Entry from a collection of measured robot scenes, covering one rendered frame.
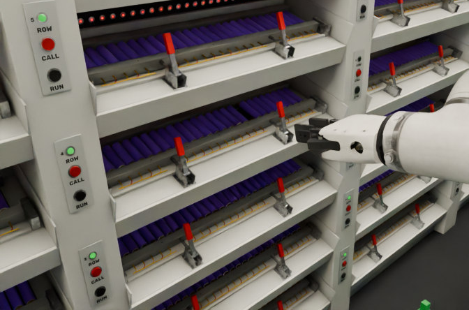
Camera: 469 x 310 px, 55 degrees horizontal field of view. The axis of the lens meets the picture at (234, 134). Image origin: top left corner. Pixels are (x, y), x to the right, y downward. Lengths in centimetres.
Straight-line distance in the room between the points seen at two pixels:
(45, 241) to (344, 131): 49
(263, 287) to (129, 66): 67
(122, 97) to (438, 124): 47
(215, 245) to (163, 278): 14
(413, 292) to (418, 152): 113
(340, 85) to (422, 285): 87
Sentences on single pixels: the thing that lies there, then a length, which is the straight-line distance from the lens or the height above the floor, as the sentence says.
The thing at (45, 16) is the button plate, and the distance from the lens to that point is 65.
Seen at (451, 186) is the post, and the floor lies 22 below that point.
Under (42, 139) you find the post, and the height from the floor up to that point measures 87.
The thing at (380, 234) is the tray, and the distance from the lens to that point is 168.
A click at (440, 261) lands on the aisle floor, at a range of 186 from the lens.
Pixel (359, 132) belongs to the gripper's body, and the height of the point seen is 86.
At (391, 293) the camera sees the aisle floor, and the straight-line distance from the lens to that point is 168.
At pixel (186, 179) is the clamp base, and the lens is 83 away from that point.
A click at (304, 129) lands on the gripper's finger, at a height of 82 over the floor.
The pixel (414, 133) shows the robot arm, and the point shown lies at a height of 88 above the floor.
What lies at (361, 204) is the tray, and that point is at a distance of 147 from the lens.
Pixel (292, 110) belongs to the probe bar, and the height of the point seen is 73.
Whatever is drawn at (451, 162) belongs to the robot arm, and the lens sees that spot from 59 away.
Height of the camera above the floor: 112
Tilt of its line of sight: 24 degrees down
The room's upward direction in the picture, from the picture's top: 3 degrees counter-clockwise
